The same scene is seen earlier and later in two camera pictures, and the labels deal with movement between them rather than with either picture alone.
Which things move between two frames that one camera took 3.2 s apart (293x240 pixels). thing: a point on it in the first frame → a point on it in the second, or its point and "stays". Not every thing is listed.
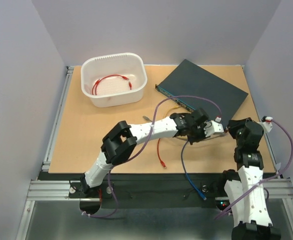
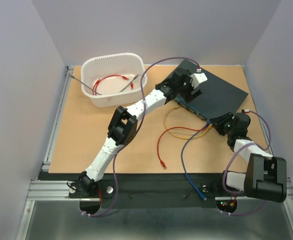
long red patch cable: (123, 77) stays
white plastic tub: (115, 79) stays
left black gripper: (201, 137) → (188, 97)
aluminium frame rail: (47, 190) stays
